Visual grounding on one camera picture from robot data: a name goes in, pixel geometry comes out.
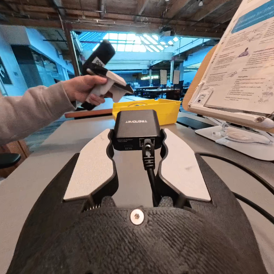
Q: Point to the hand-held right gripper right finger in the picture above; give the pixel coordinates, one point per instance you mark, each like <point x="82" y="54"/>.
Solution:
<point x="184" y="167"/>

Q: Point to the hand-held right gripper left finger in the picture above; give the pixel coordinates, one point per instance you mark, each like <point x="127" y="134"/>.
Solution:
<point x="90" y="167"/>

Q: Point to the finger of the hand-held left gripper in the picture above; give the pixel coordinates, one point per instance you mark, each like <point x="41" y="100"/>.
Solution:
<point x="116" y="78"/>
<point x="116" y="96"/>

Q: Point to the black ethernet splitter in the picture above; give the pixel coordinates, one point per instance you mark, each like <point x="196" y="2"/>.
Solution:
<point x="137" y="126"/>

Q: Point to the yellow plastic bin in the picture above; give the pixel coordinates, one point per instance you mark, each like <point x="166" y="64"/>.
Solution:
<point x="169" y="113"/>

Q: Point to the person's left forearm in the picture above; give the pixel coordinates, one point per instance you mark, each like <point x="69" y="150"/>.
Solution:
<point x="32" y="111"/>

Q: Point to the grey desk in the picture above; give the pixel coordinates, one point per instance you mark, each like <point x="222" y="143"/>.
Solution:
<point x="32" y="182"/>

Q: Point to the person's left hand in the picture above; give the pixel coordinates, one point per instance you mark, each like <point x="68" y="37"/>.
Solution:
<point x="81" y="87"/>

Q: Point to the row of background tables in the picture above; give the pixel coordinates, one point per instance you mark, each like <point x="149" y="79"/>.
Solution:
<point x="158" y="91"/>

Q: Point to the small clear plastic piece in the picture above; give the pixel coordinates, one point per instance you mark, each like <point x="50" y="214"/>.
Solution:
<point x="216" y="133"/>

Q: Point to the tall whiteboard on stand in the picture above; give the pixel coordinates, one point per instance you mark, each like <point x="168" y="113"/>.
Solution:
<point x="176" y="77"/>
<point x="163" y="77"/>

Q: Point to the ceiling projector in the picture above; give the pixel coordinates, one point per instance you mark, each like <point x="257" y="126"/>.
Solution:
<point x="168" y="34"/>

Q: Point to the white lens wipe packet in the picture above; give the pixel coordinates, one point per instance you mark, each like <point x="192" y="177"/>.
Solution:
<point x="201" y="98"/>

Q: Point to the wooden document stand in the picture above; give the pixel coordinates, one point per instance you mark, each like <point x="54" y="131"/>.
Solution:
<point x="192" y="85"/>

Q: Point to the black chair armrest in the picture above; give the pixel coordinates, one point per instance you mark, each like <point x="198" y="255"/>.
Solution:
<point x="9" y="160"/>

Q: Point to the blue header printed sheet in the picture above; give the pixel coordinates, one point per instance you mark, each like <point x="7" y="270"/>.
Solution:
<point x="246" y="75"/>

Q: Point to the dark wall sign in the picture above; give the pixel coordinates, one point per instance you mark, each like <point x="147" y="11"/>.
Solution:
<point x="5" y="71"/>

